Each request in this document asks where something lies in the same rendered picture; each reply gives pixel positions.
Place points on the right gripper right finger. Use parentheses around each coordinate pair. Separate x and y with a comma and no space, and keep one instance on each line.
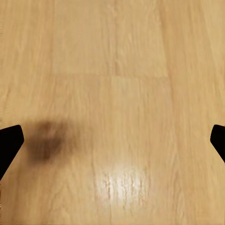
(217,139)

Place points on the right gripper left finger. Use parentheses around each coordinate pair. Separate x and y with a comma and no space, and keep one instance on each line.
(11,140)

